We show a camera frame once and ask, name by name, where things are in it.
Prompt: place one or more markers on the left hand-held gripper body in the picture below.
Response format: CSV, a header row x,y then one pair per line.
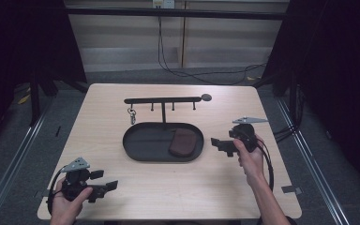
x,y
75,184

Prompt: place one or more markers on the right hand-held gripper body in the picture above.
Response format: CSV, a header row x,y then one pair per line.
x,y
245,134

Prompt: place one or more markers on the brown zip pouch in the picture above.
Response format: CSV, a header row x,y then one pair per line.
x,y
183,143

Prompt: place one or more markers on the black key rack with tray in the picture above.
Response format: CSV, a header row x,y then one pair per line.
x,y
150,146

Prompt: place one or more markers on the person's right hand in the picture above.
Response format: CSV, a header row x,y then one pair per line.
x,y
251,164

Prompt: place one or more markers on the person's left hand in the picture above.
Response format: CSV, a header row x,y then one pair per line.
x,y
65,209

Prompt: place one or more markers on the grey tape strip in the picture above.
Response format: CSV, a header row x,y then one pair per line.
x,y
291,189
42,193

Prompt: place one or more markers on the yellow floor tape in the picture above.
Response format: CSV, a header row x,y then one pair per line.
x,y
24,99

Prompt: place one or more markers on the black horizontal bar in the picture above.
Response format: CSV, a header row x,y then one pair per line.
x,y
175,13

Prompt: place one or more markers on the silver floor rail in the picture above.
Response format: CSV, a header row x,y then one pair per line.
x,y
312,162
15,162

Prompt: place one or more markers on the white wall socket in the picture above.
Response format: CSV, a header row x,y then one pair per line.
x,y
163,3

